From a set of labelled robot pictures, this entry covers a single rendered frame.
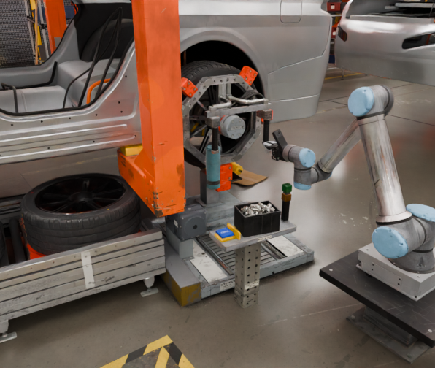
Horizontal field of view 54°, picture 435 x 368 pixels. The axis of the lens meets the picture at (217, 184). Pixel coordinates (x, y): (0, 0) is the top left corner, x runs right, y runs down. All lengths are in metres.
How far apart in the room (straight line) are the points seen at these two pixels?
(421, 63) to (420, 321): 2.97
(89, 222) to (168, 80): 0.85
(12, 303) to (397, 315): 1.77
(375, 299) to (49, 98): 2.41
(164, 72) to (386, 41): 3.09
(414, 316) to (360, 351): 0.35
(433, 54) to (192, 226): 2.94
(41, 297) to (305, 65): 2.16
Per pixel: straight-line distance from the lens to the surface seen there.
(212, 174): 2.53
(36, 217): 2.41
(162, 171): 2.09
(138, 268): 2.39
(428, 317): 2.10
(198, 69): 2.58
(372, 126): 1.91
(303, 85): 3.09
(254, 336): 2.26
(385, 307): 2.08
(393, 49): 4.65
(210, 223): 2.85
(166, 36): 1.97
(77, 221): 2.31
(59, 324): 2.45
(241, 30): 2.75
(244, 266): 2.25
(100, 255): 2.29
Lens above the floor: 1.55
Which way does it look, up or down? 24 degrees down
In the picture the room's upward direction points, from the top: straight up
